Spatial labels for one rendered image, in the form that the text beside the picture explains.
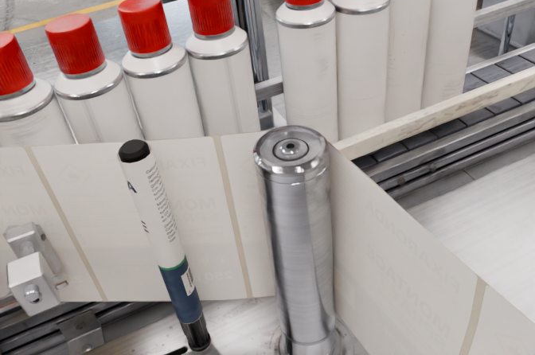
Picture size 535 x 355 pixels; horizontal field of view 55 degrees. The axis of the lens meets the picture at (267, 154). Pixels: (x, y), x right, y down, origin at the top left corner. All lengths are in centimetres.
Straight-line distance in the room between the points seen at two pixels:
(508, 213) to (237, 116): 25
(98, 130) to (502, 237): 34
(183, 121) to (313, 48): 13
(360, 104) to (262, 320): 22
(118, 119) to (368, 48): 22
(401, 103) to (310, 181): 31
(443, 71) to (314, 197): 33
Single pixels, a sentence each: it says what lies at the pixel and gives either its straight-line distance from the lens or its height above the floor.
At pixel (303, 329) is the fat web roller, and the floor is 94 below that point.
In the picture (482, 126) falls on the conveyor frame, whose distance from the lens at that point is 60.
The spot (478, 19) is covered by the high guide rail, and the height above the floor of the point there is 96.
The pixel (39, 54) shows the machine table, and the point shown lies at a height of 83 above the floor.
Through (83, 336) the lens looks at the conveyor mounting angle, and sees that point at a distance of 51.
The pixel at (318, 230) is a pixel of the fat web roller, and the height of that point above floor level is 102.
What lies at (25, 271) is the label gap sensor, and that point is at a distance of 32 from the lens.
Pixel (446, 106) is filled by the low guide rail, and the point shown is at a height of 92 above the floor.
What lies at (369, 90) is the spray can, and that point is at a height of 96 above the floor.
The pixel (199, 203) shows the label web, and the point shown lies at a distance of 31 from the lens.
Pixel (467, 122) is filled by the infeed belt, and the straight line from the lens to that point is 60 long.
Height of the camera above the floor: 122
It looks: 39 degrees down
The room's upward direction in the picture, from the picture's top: 8 degrees counter-clockwise
